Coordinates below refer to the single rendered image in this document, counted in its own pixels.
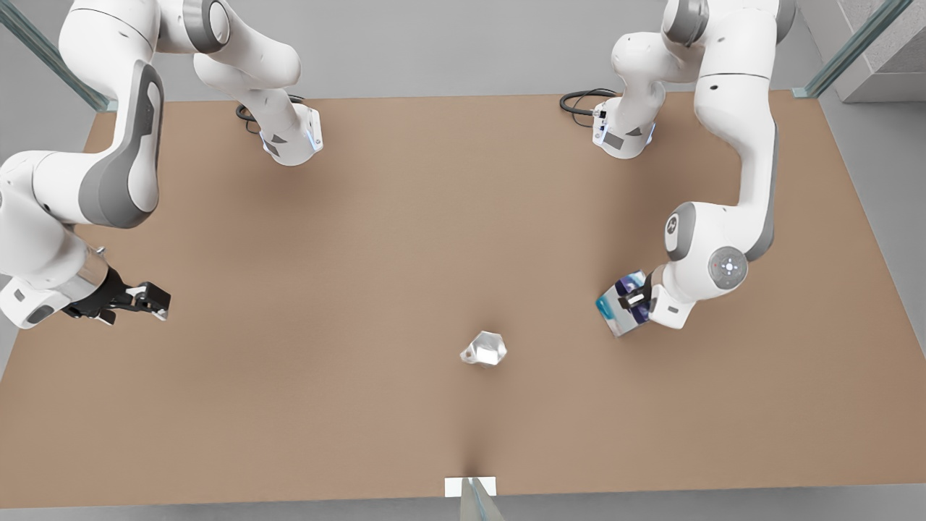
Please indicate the small box with blue print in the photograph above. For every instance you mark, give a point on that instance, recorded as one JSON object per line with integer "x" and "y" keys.
{"x": 615, "y": 307}

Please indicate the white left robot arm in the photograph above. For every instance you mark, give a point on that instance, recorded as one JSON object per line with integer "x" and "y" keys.
{"x": 745, "y": 130}

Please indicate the clear faceted glass cup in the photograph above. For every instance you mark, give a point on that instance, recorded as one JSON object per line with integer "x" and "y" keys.
{"x": 485, "y": 350}

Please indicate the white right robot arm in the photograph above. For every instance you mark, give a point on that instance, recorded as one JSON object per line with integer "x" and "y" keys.
{"x": 116, "y": 166}

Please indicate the grey stone block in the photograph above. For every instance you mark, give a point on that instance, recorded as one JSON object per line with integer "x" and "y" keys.
{"x": 879, "y": 54}

